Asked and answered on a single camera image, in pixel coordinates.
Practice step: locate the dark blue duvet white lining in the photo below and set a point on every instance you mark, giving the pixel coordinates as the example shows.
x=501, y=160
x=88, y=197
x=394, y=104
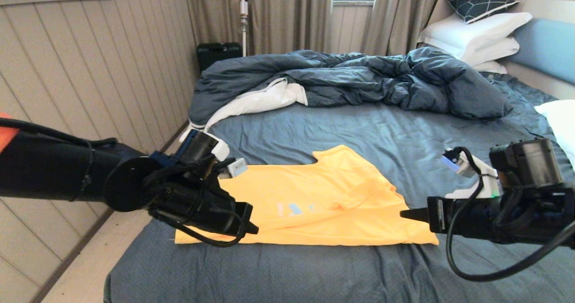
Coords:
x=359, y=80

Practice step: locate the yellow printed t-shirt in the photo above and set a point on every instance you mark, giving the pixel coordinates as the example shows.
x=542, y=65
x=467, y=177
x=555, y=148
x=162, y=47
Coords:
x=323, y=195

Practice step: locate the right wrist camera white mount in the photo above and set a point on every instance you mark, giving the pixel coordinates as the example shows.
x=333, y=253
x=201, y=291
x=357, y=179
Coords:
x=480, y=181

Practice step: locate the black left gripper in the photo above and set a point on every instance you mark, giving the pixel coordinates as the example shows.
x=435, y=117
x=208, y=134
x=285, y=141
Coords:
x=202, y=206

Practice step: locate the white stick vacuum cleaner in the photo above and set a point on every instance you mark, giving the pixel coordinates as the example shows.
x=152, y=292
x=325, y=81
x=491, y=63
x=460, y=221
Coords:
x=244, y=7

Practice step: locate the blue padded headboard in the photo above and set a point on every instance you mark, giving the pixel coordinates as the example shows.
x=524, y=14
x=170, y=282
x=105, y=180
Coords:
x=550, y=49

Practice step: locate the large white pillow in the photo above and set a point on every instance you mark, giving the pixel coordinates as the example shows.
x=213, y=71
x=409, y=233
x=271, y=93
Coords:
x=469, y=32

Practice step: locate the dark blue bed sheet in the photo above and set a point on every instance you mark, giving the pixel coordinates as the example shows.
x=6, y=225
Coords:
x=404, y=136

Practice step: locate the dark green hard case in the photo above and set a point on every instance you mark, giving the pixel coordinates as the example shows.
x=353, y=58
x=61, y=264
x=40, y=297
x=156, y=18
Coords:
x=218, y=53

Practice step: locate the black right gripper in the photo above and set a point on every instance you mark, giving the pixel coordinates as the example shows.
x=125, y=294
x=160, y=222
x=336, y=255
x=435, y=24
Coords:
x=471, y=217

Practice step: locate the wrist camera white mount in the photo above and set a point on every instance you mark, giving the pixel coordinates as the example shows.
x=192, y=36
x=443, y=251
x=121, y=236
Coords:
x=236, y=167
x=480, y=181

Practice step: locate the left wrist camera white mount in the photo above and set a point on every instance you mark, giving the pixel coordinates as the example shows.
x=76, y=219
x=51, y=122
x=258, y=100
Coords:
x=236, y=167

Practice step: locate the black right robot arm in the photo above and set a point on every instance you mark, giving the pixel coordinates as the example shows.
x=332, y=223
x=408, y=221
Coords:
x=525, y=163

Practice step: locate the beige curtain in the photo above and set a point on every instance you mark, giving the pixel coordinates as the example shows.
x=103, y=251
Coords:
x=400, y=15
x=287, y=15

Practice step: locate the beige headboard frame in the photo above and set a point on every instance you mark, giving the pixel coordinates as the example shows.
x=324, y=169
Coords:
x=546, y=82

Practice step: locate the dark geometric patterned cushion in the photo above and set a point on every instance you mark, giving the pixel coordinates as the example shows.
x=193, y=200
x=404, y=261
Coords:
x=476, y=1

